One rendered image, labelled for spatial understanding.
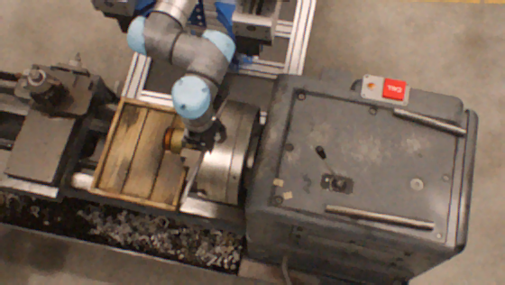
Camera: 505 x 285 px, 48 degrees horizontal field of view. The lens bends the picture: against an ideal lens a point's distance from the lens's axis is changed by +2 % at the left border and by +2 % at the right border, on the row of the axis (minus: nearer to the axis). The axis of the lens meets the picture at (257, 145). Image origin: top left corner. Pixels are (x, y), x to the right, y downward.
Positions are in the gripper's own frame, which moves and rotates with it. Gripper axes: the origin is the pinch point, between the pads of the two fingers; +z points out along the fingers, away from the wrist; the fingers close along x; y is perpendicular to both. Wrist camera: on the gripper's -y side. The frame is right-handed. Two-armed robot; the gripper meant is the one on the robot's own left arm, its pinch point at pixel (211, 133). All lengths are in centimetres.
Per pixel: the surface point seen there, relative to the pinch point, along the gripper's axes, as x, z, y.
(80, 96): -53, 36, -8
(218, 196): 3.8, 24.3, 11.3
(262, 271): 21, 80, 25
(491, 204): 115, 140, -45
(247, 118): 5.3, 14.8, -11.4
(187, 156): -9.7, 25.4, 2.7
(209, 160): -0.7, 14.8, 3.9
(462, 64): 86, 148, -117
